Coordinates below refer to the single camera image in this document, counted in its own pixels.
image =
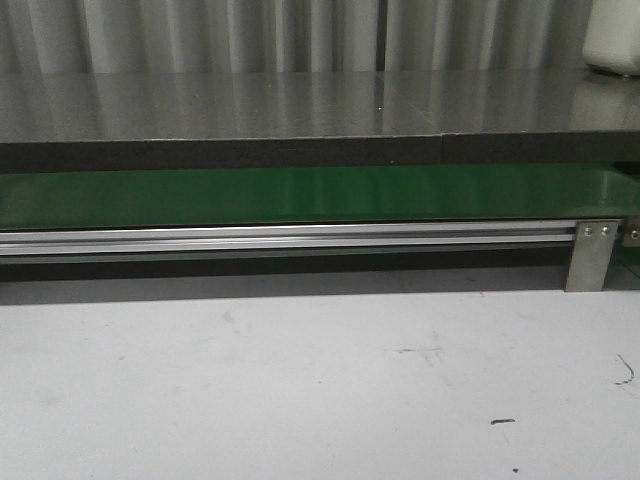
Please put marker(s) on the green conveyor belt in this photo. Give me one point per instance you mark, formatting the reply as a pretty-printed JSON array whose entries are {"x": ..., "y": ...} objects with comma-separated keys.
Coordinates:
[{"x": 342, "y": 194}]

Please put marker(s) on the steel slotted end plate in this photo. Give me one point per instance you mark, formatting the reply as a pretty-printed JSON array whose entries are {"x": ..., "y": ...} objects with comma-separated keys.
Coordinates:
[{"x": 631, "y": 232}]

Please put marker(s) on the grey pleated curtain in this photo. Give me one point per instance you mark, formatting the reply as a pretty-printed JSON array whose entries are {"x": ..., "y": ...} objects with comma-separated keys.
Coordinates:
[{"x": 44, "y": 37}]

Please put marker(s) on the white plastic container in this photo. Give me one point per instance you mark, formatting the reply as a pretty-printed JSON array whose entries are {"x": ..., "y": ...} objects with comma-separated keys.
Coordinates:
[{"x": 612, "y": 37}]

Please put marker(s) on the aluminium conveyor side rail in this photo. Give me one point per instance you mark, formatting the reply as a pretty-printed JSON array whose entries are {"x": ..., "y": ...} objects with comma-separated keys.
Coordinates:
[{"x": 277, "y": 237}]

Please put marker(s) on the steel conveyor support bracket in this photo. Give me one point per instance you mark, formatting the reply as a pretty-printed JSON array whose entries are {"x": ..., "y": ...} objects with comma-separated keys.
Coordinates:
[{"x": 591, "y": 255}]

